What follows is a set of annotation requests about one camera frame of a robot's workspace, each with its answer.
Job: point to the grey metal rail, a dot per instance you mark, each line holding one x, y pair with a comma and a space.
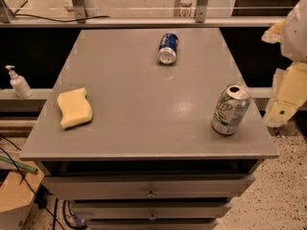
173, 22

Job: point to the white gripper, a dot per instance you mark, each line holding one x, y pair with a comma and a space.
296, 37

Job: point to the blue pepsi can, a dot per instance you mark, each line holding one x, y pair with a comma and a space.
167, 51

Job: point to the grey drawer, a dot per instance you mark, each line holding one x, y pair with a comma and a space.
158, 224
147, 187
151, 209

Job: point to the grey drawer cabinet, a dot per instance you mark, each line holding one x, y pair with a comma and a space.
148, 119

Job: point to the bottom grey drawer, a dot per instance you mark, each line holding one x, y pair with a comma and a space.
158, 224

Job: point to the left metal bracket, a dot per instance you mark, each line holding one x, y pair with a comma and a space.
79, 10

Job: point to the cardboard box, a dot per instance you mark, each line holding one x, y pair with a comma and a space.
17, 198

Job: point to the green silver 7up can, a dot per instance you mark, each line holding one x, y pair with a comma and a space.
231, 108

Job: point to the white pump bottle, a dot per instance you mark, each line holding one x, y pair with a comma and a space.
19, 84

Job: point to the middle grey drawer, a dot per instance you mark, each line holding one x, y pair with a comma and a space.
151, 209

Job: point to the yellow sponge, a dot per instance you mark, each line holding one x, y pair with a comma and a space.
74, 107

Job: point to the green rod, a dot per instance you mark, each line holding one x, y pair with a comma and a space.
19, 165

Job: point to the top grey drawer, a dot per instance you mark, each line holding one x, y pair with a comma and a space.
147, 187

